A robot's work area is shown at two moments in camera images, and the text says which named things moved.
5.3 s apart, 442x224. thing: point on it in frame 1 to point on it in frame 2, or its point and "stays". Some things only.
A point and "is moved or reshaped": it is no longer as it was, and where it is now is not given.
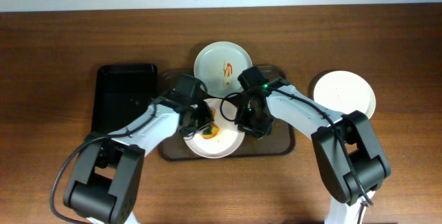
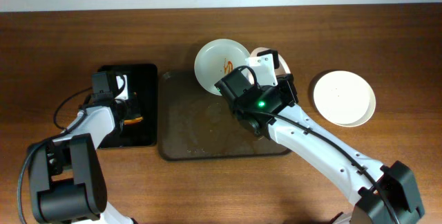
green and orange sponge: [213, 131] is moved or reshaped
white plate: [230, 138] to [254, 52]
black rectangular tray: [123, 92] stays
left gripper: [199, 121] to [129, 106]
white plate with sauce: [345, 92] stays
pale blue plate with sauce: [219, 65] stays
